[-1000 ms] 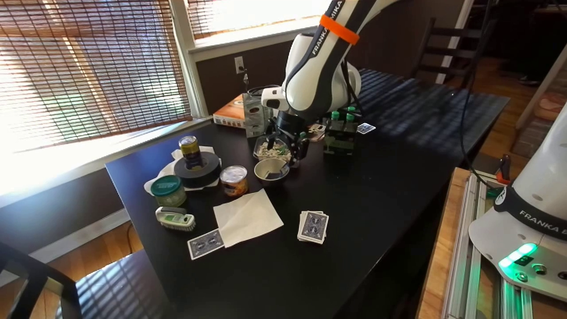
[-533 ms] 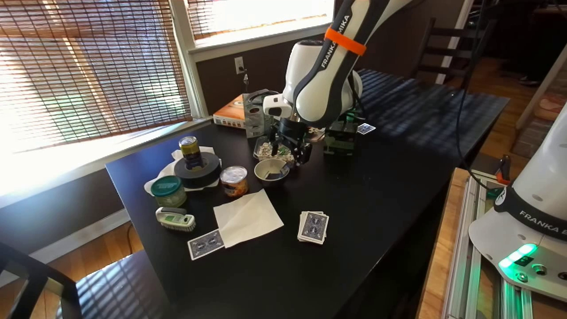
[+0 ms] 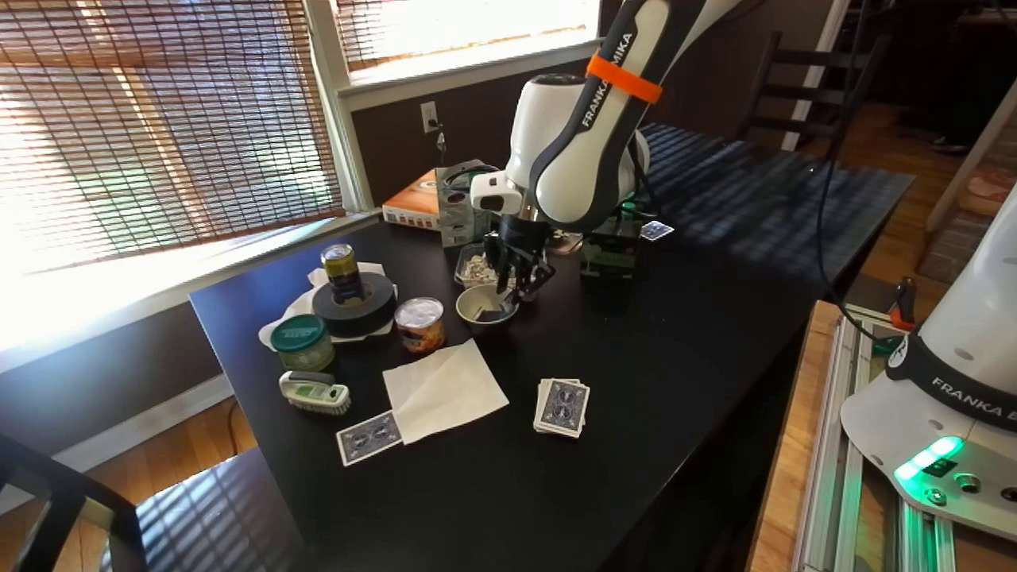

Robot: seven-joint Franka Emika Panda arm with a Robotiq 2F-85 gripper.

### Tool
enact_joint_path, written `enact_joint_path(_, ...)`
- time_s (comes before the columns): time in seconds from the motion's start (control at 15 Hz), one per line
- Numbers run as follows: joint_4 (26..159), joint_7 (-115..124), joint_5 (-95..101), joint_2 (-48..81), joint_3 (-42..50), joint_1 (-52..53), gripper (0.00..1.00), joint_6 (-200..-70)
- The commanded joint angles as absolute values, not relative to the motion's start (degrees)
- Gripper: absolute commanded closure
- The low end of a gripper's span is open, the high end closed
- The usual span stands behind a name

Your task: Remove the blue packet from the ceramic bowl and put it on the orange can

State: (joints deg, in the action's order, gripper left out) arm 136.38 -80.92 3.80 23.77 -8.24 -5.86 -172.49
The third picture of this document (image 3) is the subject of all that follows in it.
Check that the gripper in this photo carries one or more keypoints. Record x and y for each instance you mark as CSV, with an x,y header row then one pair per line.
x,y
521,232

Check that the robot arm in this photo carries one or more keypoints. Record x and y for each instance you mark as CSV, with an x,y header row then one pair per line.
x,y
580,151

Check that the white ceramic bowl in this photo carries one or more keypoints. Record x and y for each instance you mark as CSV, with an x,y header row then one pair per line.
x,y
475,302

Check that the orange can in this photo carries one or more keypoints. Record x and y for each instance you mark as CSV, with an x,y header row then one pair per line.
x,y
419,326

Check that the dark blue yellow can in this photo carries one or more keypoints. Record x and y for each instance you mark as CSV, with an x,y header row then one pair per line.
x,y
343,274

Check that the clear plastic container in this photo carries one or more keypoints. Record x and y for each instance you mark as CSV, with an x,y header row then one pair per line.
x,y
475,270

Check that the dark green box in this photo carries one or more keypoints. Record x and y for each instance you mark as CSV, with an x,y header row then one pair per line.
x,y
610,250

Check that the orange cardboard box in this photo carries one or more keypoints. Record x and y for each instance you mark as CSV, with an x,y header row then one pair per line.
x,y
415,202

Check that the white paper napkin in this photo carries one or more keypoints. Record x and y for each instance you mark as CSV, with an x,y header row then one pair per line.
x,y
445,389

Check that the deck of blue cards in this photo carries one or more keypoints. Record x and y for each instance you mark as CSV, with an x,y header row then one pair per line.
x,y
562,407

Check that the blue playing card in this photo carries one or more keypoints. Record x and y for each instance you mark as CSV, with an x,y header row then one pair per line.
x,y
656,231
368,438

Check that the black tape roll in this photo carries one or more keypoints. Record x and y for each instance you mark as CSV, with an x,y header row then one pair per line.
x,y
357,306

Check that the tub with green lid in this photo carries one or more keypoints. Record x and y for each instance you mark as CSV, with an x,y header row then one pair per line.
x,y
302,342

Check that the white crumpled cloth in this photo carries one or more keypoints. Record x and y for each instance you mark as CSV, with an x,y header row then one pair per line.
x,y
290,318

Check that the white green scrub brush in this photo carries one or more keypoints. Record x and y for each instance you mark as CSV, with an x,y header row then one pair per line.
x,y
314,393

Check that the window with bamboo blind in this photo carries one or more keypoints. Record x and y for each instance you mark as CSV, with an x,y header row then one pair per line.
x,y
461,28
159,119

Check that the dark wooden chair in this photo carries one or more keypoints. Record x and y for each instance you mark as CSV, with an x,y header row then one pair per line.
x,y
802,87
199,516

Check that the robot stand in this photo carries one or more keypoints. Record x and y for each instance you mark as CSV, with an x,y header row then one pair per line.
x,y
818,477

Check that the orange black clamp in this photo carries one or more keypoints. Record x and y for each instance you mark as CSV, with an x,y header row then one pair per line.
x,y
903,306

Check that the wall socket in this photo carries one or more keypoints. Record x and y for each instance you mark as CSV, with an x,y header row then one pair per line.
x,y
429,117

